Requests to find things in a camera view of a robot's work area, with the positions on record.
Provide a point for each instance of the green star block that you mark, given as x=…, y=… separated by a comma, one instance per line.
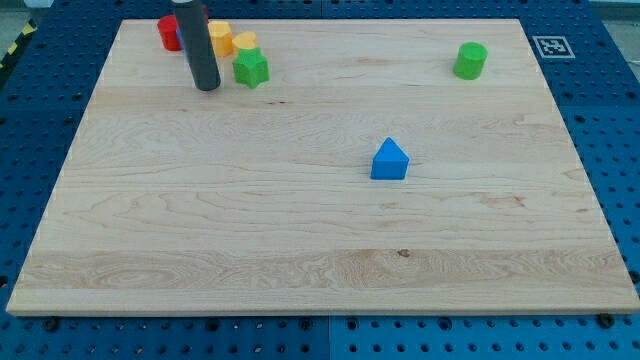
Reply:
x=251, y=67

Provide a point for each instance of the light wooden board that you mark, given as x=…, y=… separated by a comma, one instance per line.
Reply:
x=239, y=201

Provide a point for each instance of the blue triangle block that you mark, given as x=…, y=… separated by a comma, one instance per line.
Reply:
x=390, y=162

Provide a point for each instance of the yellow heart block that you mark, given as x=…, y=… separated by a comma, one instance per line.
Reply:
x=244, y=41

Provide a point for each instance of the yellow hexagon block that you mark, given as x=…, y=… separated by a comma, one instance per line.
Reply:
x=221, y=37

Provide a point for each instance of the green cylinder block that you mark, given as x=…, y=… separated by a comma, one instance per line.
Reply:
x=470, y=60

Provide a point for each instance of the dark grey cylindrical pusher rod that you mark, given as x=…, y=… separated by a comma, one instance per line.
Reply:
x=193, y=25

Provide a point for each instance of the red block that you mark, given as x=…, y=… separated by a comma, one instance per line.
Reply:
x=167, y=27

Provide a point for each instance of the white fiducial marker tag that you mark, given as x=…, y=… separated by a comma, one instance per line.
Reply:
x=553, y=47

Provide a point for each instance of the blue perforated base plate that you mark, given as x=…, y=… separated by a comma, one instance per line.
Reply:
x=49, y=87

